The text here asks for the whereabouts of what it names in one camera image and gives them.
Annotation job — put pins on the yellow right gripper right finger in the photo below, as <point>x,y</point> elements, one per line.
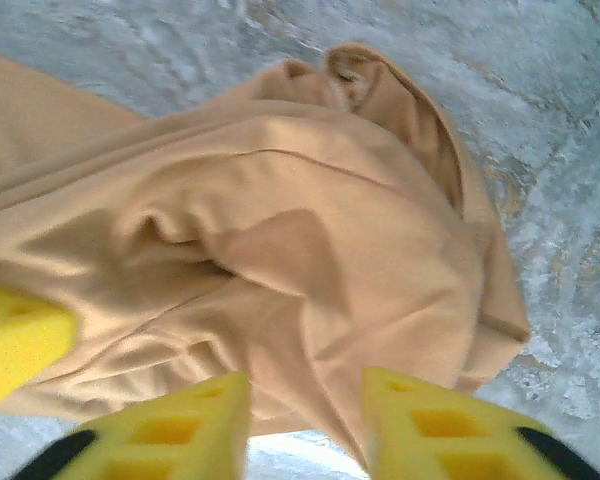
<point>395,440</point>

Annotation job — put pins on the tan t-shirt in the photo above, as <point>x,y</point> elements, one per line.
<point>280,225</point>

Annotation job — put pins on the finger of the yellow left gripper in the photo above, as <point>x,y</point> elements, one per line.
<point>20,340</point>

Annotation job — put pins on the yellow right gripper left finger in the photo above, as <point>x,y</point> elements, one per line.
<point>215,430</point>

